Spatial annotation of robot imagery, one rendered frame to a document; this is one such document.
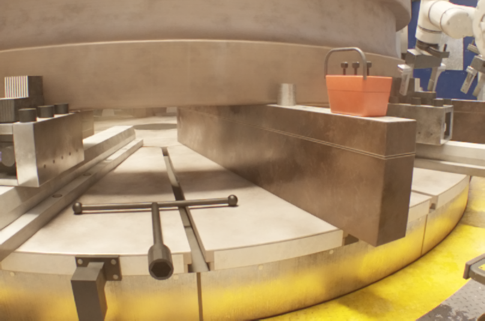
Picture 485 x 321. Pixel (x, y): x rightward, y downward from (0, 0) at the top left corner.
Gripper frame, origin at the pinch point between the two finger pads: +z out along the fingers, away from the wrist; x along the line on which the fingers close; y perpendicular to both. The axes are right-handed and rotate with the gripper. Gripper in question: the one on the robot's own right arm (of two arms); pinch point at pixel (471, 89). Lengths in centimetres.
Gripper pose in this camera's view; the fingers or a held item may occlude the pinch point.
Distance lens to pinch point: 163.2
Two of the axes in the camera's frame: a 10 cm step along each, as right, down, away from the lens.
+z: -3.1, 8.6, 4.2
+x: 8.4, 0.3, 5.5
